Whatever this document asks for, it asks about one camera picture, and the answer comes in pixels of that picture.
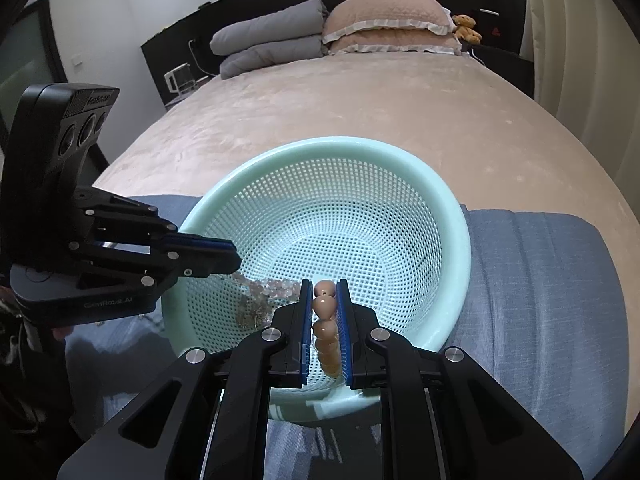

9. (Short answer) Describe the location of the lower pink frilled pillow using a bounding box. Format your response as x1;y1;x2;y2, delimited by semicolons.
329;29;462;55

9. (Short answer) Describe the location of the blue grey cloth mat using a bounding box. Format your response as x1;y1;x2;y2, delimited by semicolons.
66;209;629;478

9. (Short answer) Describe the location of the pink frilled pillow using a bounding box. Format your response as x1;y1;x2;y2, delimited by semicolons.
329;29;462;55
322;0;456;44

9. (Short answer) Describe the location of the black headboard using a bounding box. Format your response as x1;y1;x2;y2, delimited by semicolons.
142;0;526;103

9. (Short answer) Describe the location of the cream curtain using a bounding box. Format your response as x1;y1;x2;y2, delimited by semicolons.
527;0;639;205

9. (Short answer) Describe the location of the grey folded duvet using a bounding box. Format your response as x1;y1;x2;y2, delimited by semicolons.
209;0;328;79

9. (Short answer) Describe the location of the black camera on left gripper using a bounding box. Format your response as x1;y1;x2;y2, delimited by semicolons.
1;84;119;264

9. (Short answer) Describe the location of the peach bead bracelet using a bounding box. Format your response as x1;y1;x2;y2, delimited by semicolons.
311;278;342;377

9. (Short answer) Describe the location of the white bedside kettle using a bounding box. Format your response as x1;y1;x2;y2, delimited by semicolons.
164;63;196;96

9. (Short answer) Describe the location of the brown teddy bear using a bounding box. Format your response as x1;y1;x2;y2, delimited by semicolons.
452;14;482;46

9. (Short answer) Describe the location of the mint green plastic basket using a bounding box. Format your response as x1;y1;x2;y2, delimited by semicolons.
160;135;472;424

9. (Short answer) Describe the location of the beige bed blanket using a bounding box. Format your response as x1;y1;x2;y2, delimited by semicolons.
96;53;639;418

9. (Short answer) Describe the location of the pink bead bracelet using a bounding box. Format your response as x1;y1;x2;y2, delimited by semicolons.
230;273;306;334

